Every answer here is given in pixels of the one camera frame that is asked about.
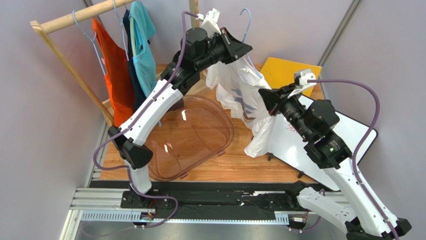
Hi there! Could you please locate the transparent brown plastic basket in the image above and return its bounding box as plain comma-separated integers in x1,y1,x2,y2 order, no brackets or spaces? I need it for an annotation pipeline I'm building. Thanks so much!
145,95,234,182

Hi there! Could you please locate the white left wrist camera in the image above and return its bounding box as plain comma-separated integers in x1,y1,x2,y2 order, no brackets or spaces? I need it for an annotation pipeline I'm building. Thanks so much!
196,8,221,38

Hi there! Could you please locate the white t shirt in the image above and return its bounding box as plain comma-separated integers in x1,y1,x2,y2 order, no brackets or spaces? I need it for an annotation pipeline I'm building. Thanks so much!
206,58,276,158

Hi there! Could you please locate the navy blue t shirt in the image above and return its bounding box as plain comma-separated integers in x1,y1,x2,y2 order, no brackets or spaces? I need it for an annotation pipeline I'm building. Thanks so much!
122,10,146,112

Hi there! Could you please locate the light blue wire hanger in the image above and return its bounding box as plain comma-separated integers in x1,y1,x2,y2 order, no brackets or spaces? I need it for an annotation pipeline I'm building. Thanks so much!
112,0,130,61
71,10,106,76
239,7,264,81

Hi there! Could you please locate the wooden clothes rack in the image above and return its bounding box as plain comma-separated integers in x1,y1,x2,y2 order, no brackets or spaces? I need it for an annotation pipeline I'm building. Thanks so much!
29,0,217,127

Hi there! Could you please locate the white dry erase board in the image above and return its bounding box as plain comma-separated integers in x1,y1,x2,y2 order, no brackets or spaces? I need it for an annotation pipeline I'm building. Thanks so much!
251,95,378,192

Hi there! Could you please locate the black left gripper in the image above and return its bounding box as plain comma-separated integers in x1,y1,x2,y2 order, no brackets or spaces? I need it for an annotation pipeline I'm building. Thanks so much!
195,27,252,73

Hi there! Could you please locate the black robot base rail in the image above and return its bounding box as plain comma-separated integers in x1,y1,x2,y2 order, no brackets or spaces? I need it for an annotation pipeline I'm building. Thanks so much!
89,180,308,221

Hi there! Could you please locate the turquoise t shirt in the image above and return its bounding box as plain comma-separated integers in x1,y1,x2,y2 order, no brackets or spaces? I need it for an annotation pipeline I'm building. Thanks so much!
130,1,156,97

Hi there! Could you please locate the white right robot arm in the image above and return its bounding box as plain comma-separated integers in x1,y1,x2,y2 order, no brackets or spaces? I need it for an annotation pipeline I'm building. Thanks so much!
258,84,412,240

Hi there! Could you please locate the yellow binder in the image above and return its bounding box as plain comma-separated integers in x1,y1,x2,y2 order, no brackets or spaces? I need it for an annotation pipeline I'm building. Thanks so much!
260,57,322,89

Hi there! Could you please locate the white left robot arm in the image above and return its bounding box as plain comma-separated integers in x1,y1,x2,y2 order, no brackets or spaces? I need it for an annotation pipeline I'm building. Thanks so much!
108,27,253,196

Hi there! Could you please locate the green plastic hanger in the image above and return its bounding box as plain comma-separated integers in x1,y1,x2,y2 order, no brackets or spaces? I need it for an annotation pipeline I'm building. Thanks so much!
129,16,137,57

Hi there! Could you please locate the orange t shirt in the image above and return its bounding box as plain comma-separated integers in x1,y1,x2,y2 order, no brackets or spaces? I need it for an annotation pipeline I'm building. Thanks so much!
91,18,136,127

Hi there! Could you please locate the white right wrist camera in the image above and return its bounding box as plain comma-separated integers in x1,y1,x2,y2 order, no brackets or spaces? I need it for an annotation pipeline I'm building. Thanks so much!
288,68,317,98

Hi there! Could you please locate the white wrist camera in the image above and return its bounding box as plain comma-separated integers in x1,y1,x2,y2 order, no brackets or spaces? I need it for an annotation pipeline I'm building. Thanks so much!
288,68,317,98
196,8,221,38

